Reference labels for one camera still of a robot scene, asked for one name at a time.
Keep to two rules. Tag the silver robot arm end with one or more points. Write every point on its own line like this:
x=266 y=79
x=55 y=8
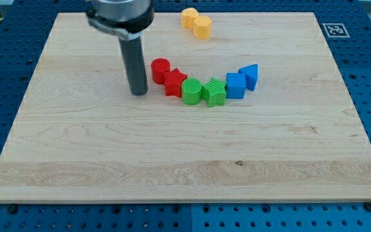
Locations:
x=125 y=19

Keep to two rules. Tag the blue cube block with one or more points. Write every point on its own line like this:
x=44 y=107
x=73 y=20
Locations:
x=236 y=85

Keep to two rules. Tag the blue triangle block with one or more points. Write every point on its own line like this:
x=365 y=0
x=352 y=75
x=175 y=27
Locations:
x=251 y=75

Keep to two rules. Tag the green cylinder block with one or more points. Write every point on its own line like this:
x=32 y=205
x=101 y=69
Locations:
x=191 y=91

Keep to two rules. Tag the green star block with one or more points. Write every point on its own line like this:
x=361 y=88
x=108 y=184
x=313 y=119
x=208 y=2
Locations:
x=214 y=92

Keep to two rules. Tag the red star block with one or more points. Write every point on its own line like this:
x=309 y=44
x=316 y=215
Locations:
x=173 y=82

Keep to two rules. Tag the red cylinder block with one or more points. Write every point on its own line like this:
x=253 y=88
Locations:
x=160 y=66

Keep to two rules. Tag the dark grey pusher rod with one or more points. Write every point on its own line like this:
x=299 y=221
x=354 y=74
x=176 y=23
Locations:
x=133 y=58

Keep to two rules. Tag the yellow hexagon block front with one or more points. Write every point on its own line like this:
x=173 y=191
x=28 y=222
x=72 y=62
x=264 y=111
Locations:
x=202 y=27

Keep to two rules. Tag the yellow pentagon block rear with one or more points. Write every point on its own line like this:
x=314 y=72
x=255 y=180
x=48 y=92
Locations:
x=188 y=16

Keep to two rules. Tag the wooden board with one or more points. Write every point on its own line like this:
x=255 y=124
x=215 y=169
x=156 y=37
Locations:
x=81 y=137

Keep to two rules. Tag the white fiducial marker tag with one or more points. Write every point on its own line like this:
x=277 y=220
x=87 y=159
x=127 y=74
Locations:
x=335 y=30

